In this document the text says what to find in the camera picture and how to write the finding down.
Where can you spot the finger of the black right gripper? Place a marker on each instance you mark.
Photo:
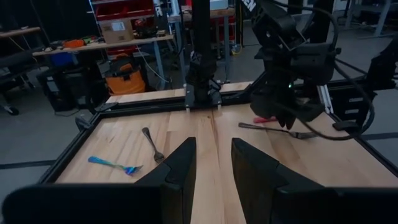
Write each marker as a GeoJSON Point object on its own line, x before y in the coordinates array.
{"type": "Point", "coordinates": [282, 121]}
{"type": "Point", "coordinates": [291, 123]}

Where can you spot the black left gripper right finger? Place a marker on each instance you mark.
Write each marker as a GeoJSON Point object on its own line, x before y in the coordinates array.
{"type": "Point", "coordinates": [280, 202]}

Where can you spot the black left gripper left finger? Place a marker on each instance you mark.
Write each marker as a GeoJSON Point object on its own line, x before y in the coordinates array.
{"type": "Point", "coordinates": [140, 205]}

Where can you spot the iridescent rainbow metal fork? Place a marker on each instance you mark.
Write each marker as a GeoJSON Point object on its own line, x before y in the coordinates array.
{"type": "Point", "coordinates": [94, 160]}

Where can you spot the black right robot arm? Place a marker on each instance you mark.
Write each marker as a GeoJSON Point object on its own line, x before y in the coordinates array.
{"type": "Point", "coordinates": [203, 46]}

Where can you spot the wooden table with red bins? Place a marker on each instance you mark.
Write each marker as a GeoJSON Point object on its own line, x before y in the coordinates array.
{"type": "Point", "coordinates": [224, 13]}

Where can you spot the orange shop vacuum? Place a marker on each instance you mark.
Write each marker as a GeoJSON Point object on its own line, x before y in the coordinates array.
{"type": "Point", "coordinates": [124, 84]}

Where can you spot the grey desk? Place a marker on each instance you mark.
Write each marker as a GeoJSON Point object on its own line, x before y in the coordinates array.
{"type": "Point", "coordinates": [384, 15]}

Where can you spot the wooden workbench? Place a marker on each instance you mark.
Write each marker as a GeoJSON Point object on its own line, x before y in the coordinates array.
{"type": "Point", "coordinates": [155, 39]}

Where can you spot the blue storage tub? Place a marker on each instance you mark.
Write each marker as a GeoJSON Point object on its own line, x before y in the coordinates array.
{"type": "Point", "coordinates": [62, 59]}

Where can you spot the cardboard box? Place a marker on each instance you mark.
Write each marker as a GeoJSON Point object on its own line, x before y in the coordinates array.
{"type": "Point", "coordinates": [116, 32]}

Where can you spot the orange tool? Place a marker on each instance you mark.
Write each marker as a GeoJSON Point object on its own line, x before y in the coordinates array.
{"type": "Point", "coordinates": [74, 43]}

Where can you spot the shelf with red bins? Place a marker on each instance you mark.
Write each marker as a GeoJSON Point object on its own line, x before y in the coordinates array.
{"type": "Point", "coordinates": [124, 9]}

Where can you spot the black office chair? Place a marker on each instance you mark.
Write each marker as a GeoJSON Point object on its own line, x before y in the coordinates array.
{"type": "Point", "coordinates": [15, 62]}

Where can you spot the wooden shelf board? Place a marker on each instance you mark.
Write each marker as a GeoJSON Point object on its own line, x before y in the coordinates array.
{"type": "Point", "coordinates": [18, 32]}

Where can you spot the black aluminium table frame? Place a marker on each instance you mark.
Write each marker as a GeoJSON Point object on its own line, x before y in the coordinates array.
{"type": "Point", "coordinates": [140, 107]}

